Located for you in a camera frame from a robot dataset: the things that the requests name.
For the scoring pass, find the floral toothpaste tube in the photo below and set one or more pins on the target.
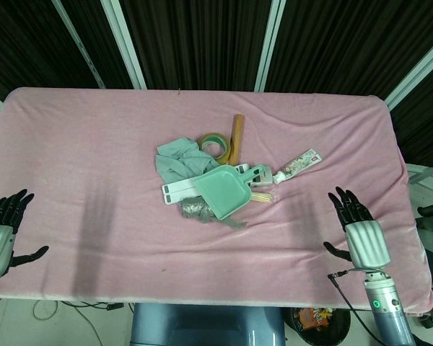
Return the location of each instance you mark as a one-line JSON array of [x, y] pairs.
[[299, 162]]

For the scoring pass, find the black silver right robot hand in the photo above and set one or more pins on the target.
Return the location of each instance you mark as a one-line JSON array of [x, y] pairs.
[[366, 245]]

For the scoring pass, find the orange snack wrapper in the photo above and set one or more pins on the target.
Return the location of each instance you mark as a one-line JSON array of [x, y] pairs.
[[312, 317]]

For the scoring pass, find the bamboo sticks in clear pack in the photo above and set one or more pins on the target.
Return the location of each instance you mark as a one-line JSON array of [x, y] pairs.
[[263, 198]]

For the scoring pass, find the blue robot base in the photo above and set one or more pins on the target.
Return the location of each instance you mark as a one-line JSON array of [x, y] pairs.
[[205, 324]]

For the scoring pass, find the pale green cloth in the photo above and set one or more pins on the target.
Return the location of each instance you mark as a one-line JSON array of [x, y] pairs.
[[182, 158]]

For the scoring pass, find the pink table cloth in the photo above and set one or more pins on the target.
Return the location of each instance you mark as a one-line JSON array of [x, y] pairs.
[[94, 162]]

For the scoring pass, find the wooden stick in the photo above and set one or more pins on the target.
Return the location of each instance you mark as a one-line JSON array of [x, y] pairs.
[[237, 137]]

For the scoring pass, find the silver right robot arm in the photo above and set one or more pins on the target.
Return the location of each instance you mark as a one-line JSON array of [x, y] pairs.
[[386, 317]]

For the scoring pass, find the thin grey frame bar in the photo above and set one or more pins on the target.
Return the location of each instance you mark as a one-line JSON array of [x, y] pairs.
[[77, 43]]

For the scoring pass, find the grey garbage bag roll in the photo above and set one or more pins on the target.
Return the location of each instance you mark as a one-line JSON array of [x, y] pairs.
[[195, 209]]

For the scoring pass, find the green plastic dustpan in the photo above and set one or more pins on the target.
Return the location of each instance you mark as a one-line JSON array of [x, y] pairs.
[[223, 191]]

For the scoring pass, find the dark pleated curtain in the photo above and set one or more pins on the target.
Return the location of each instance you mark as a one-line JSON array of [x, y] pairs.
[[202, 36]]

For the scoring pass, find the black trash bin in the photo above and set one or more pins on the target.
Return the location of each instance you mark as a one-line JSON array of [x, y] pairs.
[[341, 324]]

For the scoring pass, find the yellow green tape roll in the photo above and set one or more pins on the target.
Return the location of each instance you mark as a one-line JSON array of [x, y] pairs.
[[222, 151]]

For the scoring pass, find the white frame post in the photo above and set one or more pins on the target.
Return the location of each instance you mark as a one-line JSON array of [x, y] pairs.
[[415, 83], [270, 43], [124, 43]]

